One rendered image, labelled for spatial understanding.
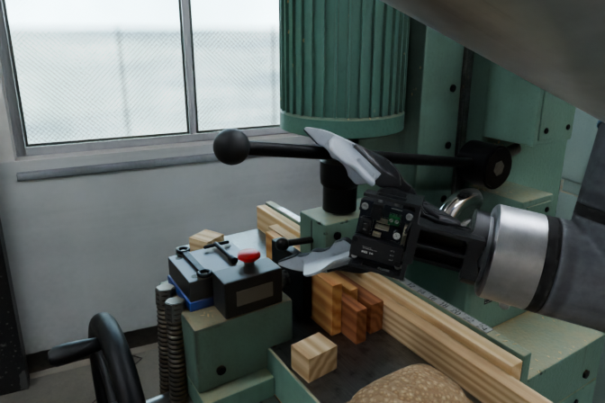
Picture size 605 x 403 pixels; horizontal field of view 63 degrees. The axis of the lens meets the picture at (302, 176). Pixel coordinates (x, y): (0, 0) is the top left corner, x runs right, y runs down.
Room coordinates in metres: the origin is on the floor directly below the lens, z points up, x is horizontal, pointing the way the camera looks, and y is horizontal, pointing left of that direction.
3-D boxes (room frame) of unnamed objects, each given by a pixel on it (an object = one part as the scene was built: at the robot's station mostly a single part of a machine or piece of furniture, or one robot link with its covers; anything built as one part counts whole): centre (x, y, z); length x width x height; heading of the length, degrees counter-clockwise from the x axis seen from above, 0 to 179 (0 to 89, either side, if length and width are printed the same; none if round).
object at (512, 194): (0.66, -0.30, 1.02); 0.09 x 0.07 x 0.12; 32
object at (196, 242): (0.83, 0.17, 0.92); 0.05 x 0.04 x 0.04; 148
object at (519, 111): (0.68, -0.32, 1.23); 0.09 x 0.08 x 0.15; 122
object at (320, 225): (0.71, -0.07, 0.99); 0.14 x 0.07 x 0.09; 122
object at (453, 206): (0.66, -0.23, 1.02); 0.12 x 0.03 x 0.12; 122
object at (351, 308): (0.65, -0.02, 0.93); 0.22 x 0.02 x 0.05; 32
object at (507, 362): (0.71, -0.07, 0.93); 0.60 x 0.02 x 0.05; 32
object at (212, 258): (0.59, 0.11, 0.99); 0.13 x 0.11 x 0.06; 32
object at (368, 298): (0.68, -0.04, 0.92); 0.23 x 0.02 x 0.04; 32
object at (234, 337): (0.59, 0.11, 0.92); 0.15 x 0.13 x 0.09; 32
